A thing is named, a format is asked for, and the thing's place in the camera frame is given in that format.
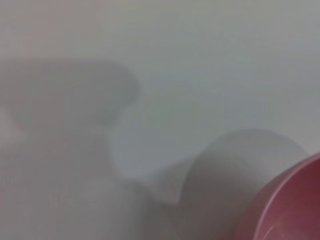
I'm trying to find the pink plastic bowl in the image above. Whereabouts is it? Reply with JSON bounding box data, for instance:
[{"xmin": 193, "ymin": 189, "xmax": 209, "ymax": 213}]
[{"xmin": 234, "ymin": 151, "xmax": 320, "ymax": 240}]

